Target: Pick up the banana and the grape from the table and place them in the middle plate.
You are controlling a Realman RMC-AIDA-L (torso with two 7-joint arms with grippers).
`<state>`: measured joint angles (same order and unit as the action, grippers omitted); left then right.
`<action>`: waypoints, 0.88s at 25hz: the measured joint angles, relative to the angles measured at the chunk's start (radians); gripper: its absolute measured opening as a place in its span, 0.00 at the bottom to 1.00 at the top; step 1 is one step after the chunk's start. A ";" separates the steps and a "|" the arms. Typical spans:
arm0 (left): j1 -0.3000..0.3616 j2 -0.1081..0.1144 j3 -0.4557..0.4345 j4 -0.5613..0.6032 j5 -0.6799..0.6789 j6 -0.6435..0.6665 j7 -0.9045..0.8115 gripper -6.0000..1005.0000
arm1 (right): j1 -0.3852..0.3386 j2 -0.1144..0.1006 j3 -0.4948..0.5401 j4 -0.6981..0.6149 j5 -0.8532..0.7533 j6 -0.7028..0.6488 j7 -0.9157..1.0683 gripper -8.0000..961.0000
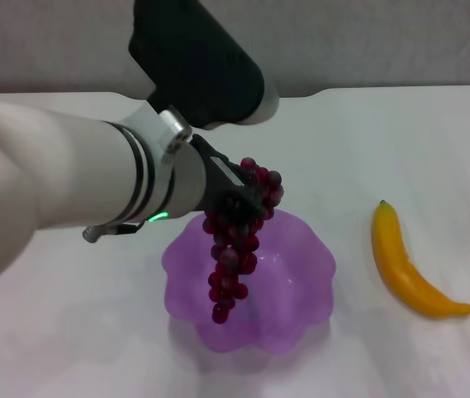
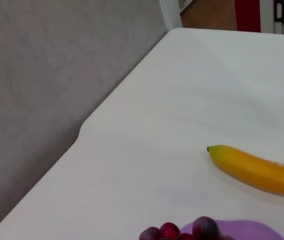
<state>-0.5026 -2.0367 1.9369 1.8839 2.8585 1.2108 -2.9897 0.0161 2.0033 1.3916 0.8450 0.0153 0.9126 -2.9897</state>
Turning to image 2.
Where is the dark red grape bunch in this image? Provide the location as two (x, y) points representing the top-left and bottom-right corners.
(138, 216), (235, 240)

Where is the yellow banana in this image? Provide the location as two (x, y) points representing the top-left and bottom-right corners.
(206, 144), (284, 196)

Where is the purple wavy plastic plate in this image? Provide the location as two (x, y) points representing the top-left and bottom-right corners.
(180, 219), (284, 240)

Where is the red panel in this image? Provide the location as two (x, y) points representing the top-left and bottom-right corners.
(234, 0), (261, 33)

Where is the white door frame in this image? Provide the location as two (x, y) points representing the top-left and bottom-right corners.
(159, 0), (183, 33)

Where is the black door handle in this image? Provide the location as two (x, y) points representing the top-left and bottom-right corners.
(275, 1), (284, 23)

